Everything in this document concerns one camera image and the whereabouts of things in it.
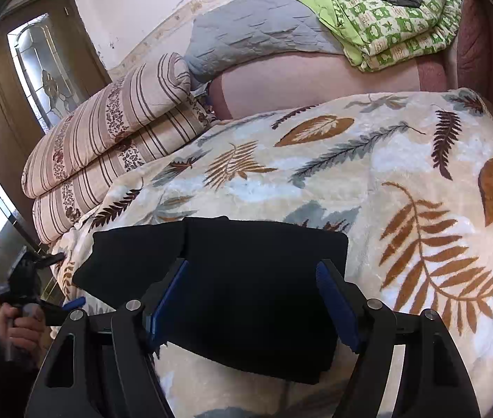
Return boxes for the person's left hand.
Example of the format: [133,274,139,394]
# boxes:
[0,304,47,361]

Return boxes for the person's left forearm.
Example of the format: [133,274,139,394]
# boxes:
[0,330,41,418]

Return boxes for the grey quilted blanket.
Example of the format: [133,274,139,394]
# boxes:
[184,0,345,85]

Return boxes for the pink mattress cover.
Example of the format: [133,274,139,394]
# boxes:
[209,50,448,120]

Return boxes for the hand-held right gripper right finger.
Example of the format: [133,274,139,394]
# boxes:
[315,259,483,418]

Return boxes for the black pants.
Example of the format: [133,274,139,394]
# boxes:
[72,216,349,385]

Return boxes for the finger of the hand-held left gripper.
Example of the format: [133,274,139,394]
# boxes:
[43,296,87,327]
[33,253,67,270]

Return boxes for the green patterned folded quilt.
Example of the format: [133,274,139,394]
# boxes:
[292,0,465,72]

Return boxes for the leaf print plush blanket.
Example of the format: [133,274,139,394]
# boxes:
[48,87,493,418]

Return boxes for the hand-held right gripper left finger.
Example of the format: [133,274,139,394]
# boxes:
[24,258,190,418]

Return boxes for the striped floral folded quilt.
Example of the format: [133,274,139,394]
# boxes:
[21,52,217,245]

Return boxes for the red-brown upholstered headboard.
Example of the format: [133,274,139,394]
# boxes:
[430,0,493,140]

